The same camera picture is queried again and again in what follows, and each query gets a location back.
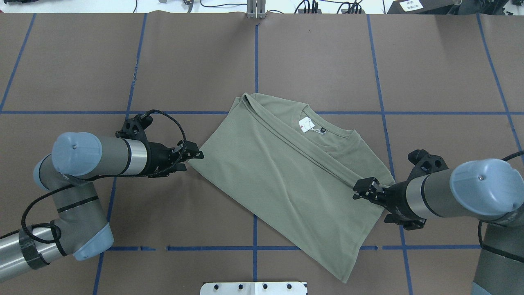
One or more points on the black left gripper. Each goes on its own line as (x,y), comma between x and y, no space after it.
(157,156)

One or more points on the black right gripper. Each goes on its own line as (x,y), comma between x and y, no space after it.
(396,197)

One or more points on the olive green long-sleeve shirt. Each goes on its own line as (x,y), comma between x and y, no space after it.
(299,183)

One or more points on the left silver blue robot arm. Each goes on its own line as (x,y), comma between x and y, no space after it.
(67,174)

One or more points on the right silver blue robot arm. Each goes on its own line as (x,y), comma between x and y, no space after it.
(489,190)

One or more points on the white paper hang tag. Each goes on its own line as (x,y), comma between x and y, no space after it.
(306,124)

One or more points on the black monitor with label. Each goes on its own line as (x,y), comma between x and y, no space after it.
(428,7)

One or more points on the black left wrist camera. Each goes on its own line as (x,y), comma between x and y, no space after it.
(134,128)

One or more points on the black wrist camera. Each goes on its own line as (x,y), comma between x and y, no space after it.
(425,163)
(134,128)

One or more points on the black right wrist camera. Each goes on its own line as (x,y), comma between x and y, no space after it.
(425,163)

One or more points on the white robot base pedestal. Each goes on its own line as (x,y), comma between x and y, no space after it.
(255,288)

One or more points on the grey aluminium frame post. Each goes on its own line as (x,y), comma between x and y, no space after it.
(256,9)

